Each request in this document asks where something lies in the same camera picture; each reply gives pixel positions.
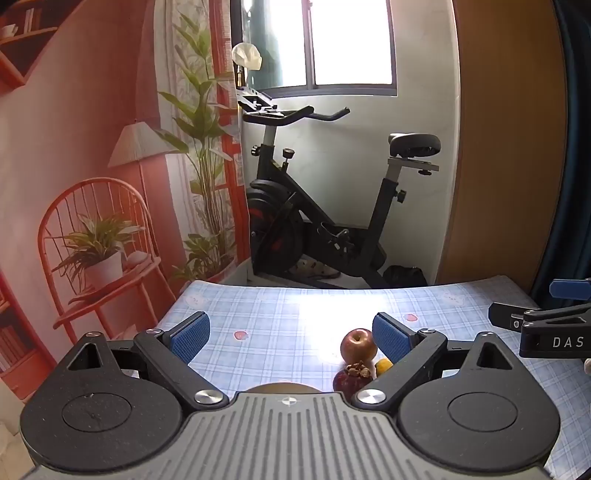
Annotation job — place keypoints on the blue checked tablecloth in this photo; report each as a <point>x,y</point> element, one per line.
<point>277,323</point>

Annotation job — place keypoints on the black exercise bike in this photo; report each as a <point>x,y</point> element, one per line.
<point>277,217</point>

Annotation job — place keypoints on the red apple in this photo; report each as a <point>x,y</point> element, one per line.
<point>358,344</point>

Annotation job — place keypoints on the red room wall poster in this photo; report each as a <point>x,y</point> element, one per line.
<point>69,115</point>

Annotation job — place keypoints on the dark purple mangosteen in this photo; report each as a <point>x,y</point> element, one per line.
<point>351,376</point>

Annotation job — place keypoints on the yellow orange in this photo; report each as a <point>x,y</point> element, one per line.
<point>382,367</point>

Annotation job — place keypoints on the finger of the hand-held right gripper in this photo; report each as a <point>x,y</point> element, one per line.
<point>570,288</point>
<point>505,316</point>

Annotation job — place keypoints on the beige round plate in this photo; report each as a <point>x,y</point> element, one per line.
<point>281,387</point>

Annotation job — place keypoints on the window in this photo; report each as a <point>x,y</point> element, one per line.
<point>351,41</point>

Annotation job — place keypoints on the black bag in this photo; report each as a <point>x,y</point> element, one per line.
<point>405,277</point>

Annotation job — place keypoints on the brown wooden wardrobe panel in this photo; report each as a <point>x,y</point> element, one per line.
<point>503,138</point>

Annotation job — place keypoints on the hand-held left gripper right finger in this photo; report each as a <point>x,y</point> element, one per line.
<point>390,334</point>

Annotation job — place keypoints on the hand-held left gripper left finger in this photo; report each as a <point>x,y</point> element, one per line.
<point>191,334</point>

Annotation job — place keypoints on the white cloth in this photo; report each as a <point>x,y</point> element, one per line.
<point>247,55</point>

